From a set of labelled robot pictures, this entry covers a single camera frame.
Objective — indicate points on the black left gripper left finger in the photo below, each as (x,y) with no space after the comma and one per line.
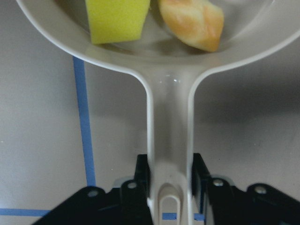
(134,194)

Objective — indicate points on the beige plastic dustpan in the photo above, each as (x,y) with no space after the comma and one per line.
(170,72)

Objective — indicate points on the yellow sponge block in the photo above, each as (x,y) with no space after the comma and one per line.
(113,21)

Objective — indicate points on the toy croissant piece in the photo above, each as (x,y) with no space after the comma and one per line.
(197,23)

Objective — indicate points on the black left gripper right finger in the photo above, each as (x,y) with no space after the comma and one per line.
(213,195)

